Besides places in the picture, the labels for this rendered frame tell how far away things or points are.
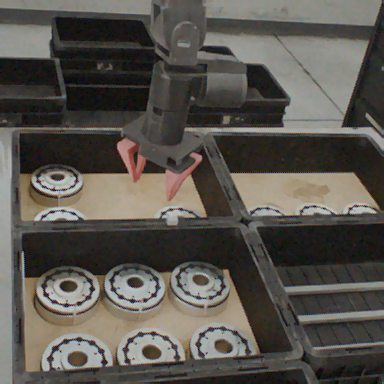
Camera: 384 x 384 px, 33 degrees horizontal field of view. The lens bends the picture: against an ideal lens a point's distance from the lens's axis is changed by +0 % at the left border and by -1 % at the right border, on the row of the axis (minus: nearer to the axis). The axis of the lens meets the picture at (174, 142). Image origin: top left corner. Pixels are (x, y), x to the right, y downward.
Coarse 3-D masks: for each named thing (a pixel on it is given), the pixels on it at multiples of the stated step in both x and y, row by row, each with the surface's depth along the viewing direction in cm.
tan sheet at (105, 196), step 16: (96, 176) 137; (112, 176) 138; (128, 176) 139; (144, 176) 140; (160, 176) 141; (96, 192) 132; (112, 192) 133; (128, 192) 134; (144, 192) 135; (160, 192) 136; (192, 192) 137; (32, 208) 125; (48, 208) 126; (80, 208) 127; (96, 208) 128; (112, 208) 129; (128, 208) 130; (144, 208) 130; (160, 208) 131; (192, 208) 133
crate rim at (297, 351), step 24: (264, 264) 106; (24, 312) 91; (24, 336) 87; (288, 336) 94; (24, 360) 84; (192, 360) 88; (216, 360) 88; (240, 360) 89; (264, 360) 90; (288, 360) 90
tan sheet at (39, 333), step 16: (160, 272) 116; (224, 272) 118; (32, 288) 108; (32, 304) 105; (240, 304) 112; (32, 320) 102; (96, 320) 104; (112, 320) 105; (128, 320) 105; (144, 320) 106; (160, 320) 106; (176, 320) 107; (192, 320) 107; (208, 320) 108; (224, 320) 108; (240, 320) 109; (32, 336) 100; (48, 336) 100; (96, 336) 101; (112, 336) 102; (176, 336) 104; (32, 352) 97; (112, 352) 99; (256, 352) 103; (32, 368) 95
